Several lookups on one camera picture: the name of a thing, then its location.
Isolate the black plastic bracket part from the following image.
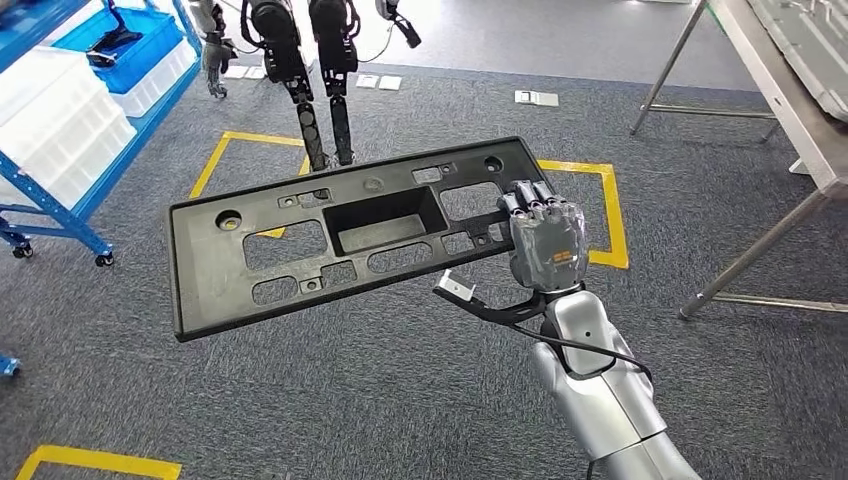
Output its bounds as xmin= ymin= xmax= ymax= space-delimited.
xmin=86 ymin=0 xmax=144 ymax=68

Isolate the grey ribbed metal panel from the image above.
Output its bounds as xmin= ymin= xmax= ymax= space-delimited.
xmin=747 ymin=0 xmax=848 ymax=125

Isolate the steel table with legs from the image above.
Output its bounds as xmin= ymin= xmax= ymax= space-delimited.
xmin=629 ymin=0 xmax=848 ymax=323

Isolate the blue plastic crate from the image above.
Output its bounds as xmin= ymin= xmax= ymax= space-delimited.
xmin=52 ymin=6 xmax=185 ymax=95

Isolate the yellow floor tape square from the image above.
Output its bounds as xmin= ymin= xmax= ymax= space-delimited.
xmin=14 ymin=445 xmax=183 ymax=480
xmin=190 ymin=130 xmax=629 ymax=271

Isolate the black plastic panel part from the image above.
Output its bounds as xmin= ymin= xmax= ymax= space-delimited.
xmin=166 ymin=135 xmax=554 ymax=344

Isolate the standing black humanoid robot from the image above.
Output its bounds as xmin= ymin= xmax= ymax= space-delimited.
xmin=188 ymin=0 xmax=423 ymax=174

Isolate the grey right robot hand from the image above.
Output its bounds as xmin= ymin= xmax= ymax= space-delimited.
xmin=496 ymin=178 xmax=591 ymax=293

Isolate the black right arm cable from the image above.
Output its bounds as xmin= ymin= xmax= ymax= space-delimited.
xmin=510 ymin=321 xmax=655 ymax=387

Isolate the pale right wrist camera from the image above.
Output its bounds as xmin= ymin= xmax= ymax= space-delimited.
xmin=438 ymin=268 xmax=478 ymax=301

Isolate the black right camera bracket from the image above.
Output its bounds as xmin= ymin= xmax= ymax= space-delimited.
xmin=433 ymin=283 xmax=550 ymax=327

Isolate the white plastic crate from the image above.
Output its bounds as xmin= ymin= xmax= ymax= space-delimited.
xmin=109 ymin=39 xmax=201 ymax=119
xmin=19 ymin=115 xmax=138 ymax=210
xmin=0 ymin=46 xmax=124 ymax=160

